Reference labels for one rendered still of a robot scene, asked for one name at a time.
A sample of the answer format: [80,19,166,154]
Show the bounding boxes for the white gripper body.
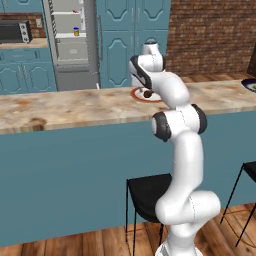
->
[130,74,145,89]

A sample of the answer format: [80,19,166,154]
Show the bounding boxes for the tall teal cupboards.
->
[95,0,172,90]

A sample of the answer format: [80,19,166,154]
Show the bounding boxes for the white plate with red rim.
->
[130,86,164,103]

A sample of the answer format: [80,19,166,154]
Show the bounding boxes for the grey fridge door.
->
[83,0,102,84]

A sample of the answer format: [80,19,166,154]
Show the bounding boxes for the brown chicken drumstick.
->
[138,87,155,100]

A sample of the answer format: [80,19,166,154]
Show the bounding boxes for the dark brown object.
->
[246,51,256,78]

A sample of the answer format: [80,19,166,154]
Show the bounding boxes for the low teal cupboards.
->
[0,47,58,96]

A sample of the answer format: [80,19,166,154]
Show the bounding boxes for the grey fridge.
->
[42,0,102,92]

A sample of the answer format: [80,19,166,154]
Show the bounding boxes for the black stool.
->
[219,160,256,248]
[125,172,174,253]

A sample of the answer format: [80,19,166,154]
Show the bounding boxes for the teal wall cupboards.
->
[0,0,45,15]

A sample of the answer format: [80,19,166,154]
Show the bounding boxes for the dark blue plate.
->
[240,78,256,93]

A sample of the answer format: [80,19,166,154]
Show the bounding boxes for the teal kitchen island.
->
[0,78,256,248]

